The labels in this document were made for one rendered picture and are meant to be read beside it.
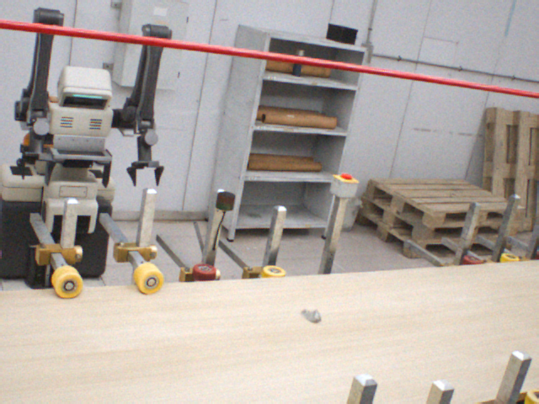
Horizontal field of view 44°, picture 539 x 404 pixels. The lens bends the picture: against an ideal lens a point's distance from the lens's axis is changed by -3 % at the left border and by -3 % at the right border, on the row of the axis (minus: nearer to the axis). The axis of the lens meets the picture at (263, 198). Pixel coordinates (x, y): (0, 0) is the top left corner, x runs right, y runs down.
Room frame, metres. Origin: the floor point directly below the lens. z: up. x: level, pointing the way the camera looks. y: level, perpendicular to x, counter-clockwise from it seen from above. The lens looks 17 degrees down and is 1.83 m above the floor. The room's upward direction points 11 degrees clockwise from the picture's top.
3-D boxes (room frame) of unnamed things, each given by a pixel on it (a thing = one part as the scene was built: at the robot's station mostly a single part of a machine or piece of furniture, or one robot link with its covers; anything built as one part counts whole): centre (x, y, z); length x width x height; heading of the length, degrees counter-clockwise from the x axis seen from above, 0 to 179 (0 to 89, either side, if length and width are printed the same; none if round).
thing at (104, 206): (2.90, 0.82, 0.68); 0.28 x 0.27 x 0.25; 119
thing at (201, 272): (2.11, 0.15, 0.85); 0.08 x 0.08 x 0.11
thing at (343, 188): (2.46, -0.29, 1.18); 0.07 x 0.07 x 0.08; 32
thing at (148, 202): (2.06, 0.36, 0.93); 0.04 x 0.04 x 0.48; 32
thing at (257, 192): (5.16, -0.07, 0.78); 0.90 x 0.45 x 1.55; 122
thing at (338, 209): (2.46, -0.29, 0.93); 0.05 x 0.05 x 0.45; 32
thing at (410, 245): (2.91, -0.83, 0.80); 0.43 x 0.03 x 0.04; 32
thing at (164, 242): (2.28, 0.25, 0.84); 0.43 x 0.03 x 0.04; 32
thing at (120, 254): (2.04, 0.38, 0.95); 0.14 x 0.06 x 0.05; 122
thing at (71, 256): (1.91, 0.59, 0.95); 0.14 x 0.06 x 0.05; 122
